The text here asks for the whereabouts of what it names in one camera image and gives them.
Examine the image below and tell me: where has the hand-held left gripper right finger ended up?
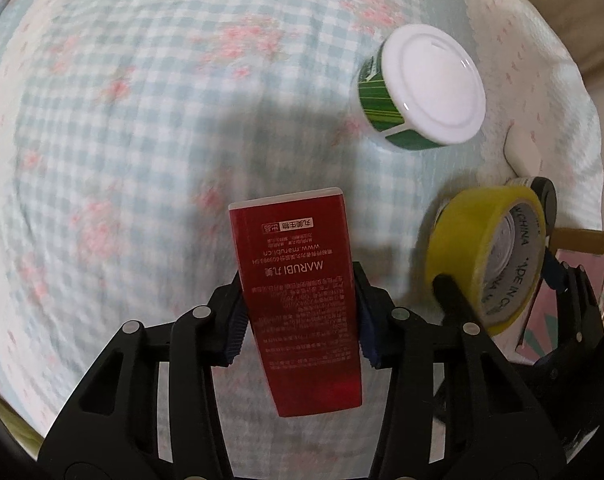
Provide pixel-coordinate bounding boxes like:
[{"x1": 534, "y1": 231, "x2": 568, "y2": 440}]
[{"x1": 352, "y1": 262, "x2": 565, "y2": 480}]

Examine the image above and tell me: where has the small white rectangular object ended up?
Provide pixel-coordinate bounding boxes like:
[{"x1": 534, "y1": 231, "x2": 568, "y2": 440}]
[{"x1": 502, "y1": 127, "x2": 543, "y2": 173}]

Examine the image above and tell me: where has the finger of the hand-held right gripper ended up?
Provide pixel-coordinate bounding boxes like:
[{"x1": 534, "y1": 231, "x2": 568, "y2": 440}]
[
  {"x1": 432, "y1": 274, "x2": 485, "y2": 328},
  {"x1": 543, "y1": 247, "x2": 604, "y2": 361}
]

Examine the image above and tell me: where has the yellow-green cloth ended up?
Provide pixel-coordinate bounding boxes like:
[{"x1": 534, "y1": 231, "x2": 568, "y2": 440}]
[{"x1": 0, "y1": 380, "x2": 43, "y2": 457}]

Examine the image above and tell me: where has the green-labelled jar with white lid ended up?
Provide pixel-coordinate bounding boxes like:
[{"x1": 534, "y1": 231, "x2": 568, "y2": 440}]
[{"x1": 349, "y1": 24, "x2": 487, "y2": 153}]

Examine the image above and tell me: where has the brown cardboard box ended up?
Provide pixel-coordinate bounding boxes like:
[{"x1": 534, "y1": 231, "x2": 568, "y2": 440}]
[{"x1": 551, "y1": 227, "x2": 604, "y2": 321}]

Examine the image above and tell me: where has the yellow tape roll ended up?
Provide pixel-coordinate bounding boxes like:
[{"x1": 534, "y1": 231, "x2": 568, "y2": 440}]
[{"x1": 424, "y1": 186, "x2": 548, "y2": 338}]

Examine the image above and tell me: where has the red rectangular cosmetic box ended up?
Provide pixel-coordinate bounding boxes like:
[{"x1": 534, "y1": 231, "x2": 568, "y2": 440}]
[{"x1": 228, "y1": 187, "x2": 365, "y2": 418}]

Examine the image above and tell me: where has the pink and teal patterned box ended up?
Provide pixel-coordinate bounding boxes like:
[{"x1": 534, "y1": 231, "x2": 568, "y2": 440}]
[{"x1": 514, "y1": 247, "x2": 604, "y2": 366}]

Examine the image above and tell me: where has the blue checked floral quilt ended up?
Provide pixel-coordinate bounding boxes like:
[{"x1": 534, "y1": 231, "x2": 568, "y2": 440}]
[{"x1": 0, "y1": 0, "x2": 604, "y2": 463}]

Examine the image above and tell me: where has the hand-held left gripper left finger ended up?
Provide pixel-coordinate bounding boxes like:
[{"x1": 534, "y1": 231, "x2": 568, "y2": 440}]
[{"x1": 36, "y1": 270, "x2": 248, "y2": 480}]

